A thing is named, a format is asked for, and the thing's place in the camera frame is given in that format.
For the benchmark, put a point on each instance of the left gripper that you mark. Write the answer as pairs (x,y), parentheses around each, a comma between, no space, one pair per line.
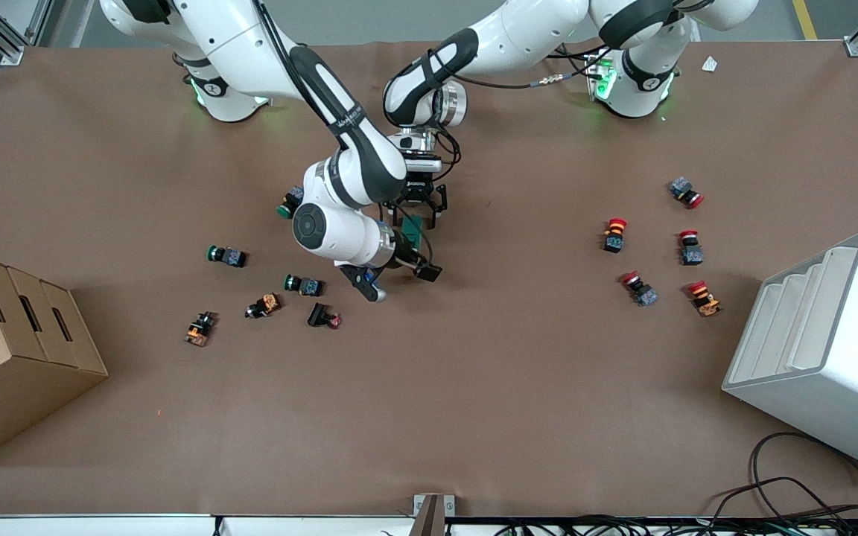
(419,193)

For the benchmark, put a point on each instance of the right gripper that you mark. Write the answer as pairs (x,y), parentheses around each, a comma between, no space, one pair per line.
(404,254)

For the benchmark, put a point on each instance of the green load switch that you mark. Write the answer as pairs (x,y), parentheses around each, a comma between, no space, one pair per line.
(414,232)

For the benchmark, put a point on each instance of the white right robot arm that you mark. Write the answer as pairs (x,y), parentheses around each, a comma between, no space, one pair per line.
(354,134)

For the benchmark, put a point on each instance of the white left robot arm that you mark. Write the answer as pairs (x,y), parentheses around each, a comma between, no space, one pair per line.
(518,33)

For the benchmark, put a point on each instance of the green button blue body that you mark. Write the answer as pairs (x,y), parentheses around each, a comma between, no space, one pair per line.
(226,255)
(289,202)
(302,284)

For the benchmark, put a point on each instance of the black button orange body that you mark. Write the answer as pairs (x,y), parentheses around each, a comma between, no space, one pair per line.
(200,328)
(263,306)

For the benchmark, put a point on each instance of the red button blue body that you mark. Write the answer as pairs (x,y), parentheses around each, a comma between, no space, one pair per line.
(690,247)
(686,192)
(639,289)

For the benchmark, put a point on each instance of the red button orange clear body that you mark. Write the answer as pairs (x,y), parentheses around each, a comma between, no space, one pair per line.
(703,298)

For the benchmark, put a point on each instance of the white paper scrap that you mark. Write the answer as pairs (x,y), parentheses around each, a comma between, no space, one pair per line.
(710,64)

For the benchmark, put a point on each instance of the stepped cardboard box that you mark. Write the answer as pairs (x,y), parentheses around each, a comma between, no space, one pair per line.
(12,357)

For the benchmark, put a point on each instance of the white stepped plastic bin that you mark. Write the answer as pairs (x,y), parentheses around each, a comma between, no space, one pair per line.
(831,350)

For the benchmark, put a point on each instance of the black switch with red tip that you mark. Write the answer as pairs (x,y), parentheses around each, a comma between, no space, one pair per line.
(323,316)

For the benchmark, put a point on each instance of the metal table edge bracket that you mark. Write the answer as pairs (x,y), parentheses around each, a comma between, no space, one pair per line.
(433,510)

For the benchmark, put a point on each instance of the white table edge rail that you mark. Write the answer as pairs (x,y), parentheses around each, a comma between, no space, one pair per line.
(101,527)

